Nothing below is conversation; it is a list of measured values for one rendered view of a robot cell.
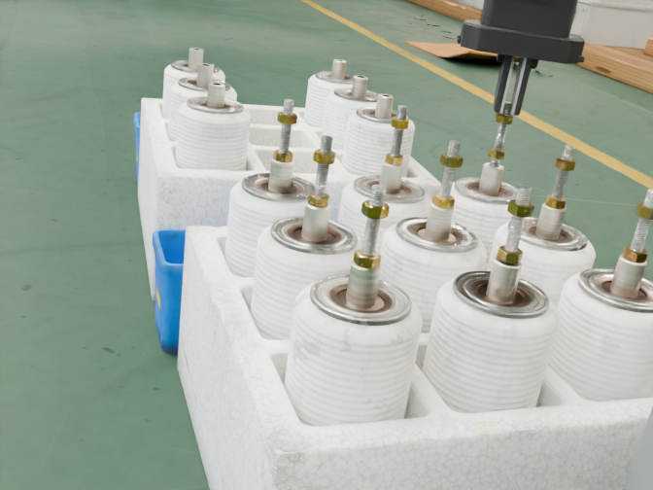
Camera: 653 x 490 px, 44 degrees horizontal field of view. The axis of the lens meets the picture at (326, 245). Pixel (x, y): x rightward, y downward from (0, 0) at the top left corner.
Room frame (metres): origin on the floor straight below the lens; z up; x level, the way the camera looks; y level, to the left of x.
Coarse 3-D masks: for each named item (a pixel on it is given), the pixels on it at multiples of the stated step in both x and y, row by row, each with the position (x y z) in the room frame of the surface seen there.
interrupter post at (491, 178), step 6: (486, 168) 0.83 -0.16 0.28; (492, 168) 0.83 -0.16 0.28; (498, 168) 0.83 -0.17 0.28; (486, 174) 0.83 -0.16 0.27; (492, 174) 0.83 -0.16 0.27; (498, 174) 0.83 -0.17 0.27; (480, 180) 0.84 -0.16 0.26; (486, 180) 0.83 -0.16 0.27; (492, 180) 0.83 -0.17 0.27; (498, 180) 0.83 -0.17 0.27; (480, 186) 0.83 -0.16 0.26; (486, 186) 0.83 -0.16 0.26; (492, 186) 0.83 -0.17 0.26; (498, 186) 0.83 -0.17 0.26; (486, 192) 0.83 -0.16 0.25; (492, 192) 0.83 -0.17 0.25
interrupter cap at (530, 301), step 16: (464, 272) 0.60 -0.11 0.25; (480, 272) 0.60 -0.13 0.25; (464, 288) 0.57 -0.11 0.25; (480, 288) 0.58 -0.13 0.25; (528, 288) 0.59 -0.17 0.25; (480, 304) 0.54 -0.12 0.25; (496, 304) 0.55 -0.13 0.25; (512, 304) 0.56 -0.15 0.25; (528, 304) 0.56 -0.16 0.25; (544, 304) 0.56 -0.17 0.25
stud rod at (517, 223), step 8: (520, 192) 0.57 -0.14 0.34; (528, 192) 0.57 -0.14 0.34; (520, 200) 0.57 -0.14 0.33; (528, 200) 0.57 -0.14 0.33; (512, 216) 0.57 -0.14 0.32; (512, 224) 0.57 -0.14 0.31; (520, 224) 0.57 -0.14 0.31; (512, 232) 0.57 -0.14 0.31; (520, 232) 0.57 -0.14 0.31; (512, 240) 0.57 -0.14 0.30; (512, 248) 0.57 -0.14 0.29
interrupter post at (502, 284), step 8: (496, 264) 0.57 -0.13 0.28; (504, 264) 0.56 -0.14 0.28; (512, 264) 0.57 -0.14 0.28; (520, 264) 0.57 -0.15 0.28; (496, 272) 0.57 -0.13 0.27; (504, 272) 0.56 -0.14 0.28; (512, 272) 0.56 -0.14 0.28; (520, 272) 0.57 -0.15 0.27; (496, 280) 0.57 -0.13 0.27; (504, 280) 0.56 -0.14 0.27; (512, 280) 0.56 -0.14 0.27; (488, 288) 0.57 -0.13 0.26; (496, 288) 0.56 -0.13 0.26; (504, 288) 0.56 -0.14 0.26; (512, 288) 0.56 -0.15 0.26; (488, 296) 0.57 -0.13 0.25; (496, 296) 0.56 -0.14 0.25; (504, 296) 0.56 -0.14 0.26; (512, 296) 0.57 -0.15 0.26
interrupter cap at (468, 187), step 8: (456, 184) 0.84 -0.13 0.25; (464, 184) 0.84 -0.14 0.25; (472, 184) 0.85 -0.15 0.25; (504, 184) 0.86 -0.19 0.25; (464, 192) 0.81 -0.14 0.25; (472, 192) 0.82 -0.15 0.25; (480, 192) 0.83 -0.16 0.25; (504, 192) 0.84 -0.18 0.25; (512, 192) 0.83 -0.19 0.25; (480, 200) 0.80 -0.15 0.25; (488, 200) 0.80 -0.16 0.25; (496, 200) 0.80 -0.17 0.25; (504, 200) 0.80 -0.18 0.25
